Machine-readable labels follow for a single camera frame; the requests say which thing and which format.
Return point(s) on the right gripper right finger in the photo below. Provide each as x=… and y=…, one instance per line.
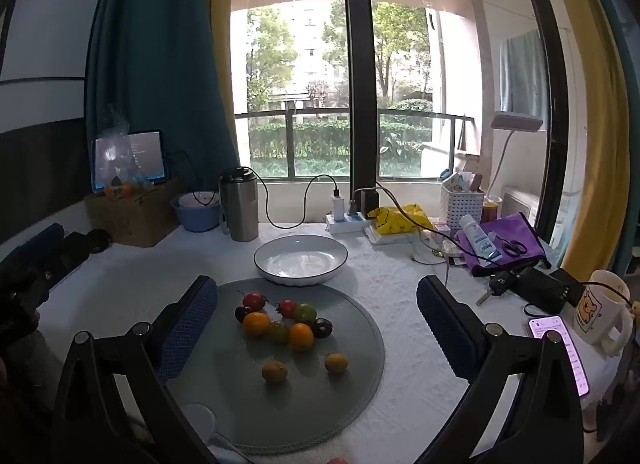
x=544, y=423

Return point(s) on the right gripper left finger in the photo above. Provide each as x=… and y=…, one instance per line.
x=113, y=404

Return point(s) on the dark plum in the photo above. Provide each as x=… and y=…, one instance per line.
x=322, y=328
x=241, y=313

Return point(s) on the yellow small fruit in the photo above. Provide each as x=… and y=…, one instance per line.
x=336, y=363
x=274, y=373

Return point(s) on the orange tangerine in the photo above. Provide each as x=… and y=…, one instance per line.
x=256, y=324
x=301, y=337

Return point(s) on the green lime fruit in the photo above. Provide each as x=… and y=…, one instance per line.
x=305, y=313

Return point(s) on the white bear mug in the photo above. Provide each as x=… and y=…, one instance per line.
x=603, y=315

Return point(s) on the brown cardboard box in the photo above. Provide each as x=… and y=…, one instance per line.
x=140, y=220

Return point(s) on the clear plastic fruit bag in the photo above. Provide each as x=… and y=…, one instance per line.
x=120, y=174

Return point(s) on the white spray bottle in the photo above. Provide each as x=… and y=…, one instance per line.
x=483, y=247

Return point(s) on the black scissors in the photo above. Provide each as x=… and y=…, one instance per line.
x=513, y=248

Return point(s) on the round grey placemat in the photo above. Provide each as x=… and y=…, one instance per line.
x=224, y=372

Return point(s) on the tablet screen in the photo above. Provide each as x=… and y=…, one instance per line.
x=148, y=150

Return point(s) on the purple pouch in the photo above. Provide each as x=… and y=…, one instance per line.
x=514, y=227

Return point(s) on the red tomato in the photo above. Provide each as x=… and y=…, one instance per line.
x=254, y=301
x=287, y=308

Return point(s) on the blue plastic bowl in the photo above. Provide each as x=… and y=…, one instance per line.
x=197, y=212

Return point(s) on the yellow curtain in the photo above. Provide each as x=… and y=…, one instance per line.
x=602, y=212

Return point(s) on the white plastic basket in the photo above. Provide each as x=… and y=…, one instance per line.
x=456, y=203

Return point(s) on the stainless steel tumbler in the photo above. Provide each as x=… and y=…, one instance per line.
x=239, y=204

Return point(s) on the yellow plastic bag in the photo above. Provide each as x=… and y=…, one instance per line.
x=389, y=220

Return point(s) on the white plate dark rim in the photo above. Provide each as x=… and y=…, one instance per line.
x=300, y=260

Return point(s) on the white power strip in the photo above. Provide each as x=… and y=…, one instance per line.
x=349, y=224

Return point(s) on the teal curtain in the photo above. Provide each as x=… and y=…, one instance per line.
x=152, y=64

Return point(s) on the black power adapter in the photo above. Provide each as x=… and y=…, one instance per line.
x=369, y=200

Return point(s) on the white usb charger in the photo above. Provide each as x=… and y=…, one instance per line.
x=338, y=206

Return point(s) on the white desk lamp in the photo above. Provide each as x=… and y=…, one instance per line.
x=511, y=122

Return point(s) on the balcony railing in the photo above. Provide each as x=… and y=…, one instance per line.
x=295, y=144

